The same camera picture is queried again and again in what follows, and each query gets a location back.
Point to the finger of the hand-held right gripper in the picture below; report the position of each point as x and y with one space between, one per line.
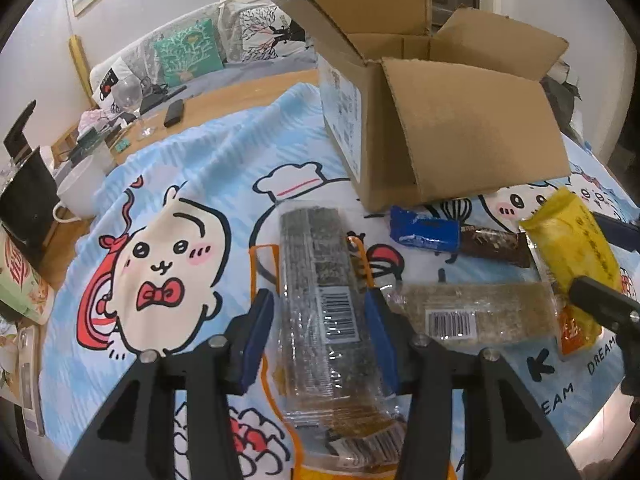
617 232
600 300

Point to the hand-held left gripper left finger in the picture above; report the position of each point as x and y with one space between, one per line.
260 330

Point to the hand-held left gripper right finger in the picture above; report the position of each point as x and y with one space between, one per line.
380 330

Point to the yellow orange snack packet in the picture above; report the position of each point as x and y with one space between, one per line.
570 240

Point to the clear dark seaweed snack packet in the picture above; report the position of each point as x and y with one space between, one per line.
310 260

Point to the clear pale snack packet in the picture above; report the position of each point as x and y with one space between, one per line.
500 305

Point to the blue cookie packet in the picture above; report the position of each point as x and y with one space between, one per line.
425 232

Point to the brown chocolate bar packet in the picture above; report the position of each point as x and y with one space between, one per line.
495 245

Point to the brown cardboard box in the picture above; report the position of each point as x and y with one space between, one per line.
450 125

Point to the black plastic bag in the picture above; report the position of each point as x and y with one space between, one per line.
560 95

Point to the blue cartoon printed cloth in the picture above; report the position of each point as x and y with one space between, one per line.
225 160

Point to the white mug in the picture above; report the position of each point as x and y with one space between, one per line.
82 185

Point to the small teal packet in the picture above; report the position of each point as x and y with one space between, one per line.
121 146

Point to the black remote control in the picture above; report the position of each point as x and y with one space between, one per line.
174 112

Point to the white phone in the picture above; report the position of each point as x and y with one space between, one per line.
31 385

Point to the green drink cup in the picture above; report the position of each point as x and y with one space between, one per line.
22 280

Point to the black laptop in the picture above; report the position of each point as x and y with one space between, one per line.
155 101

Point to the black metal bin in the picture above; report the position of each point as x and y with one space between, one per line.
27 200

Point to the pink cloth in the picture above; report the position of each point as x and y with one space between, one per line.
92 119

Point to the wine glass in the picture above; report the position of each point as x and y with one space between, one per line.
131 92

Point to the white red print cushion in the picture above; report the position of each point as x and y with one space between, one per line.
112 85

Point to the teal patterned cushion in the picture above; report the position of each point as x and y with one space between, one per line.
187 52

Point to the white tree print cushion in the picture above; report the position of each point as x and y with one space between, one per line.
270 32

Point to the grey wooden sofa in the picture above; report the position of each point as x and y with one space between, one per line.
145 45

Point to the grey water pump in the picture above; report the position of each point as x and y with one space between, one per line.
19 130

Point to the wooden plank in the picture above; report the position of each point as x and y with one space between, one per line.
80 70

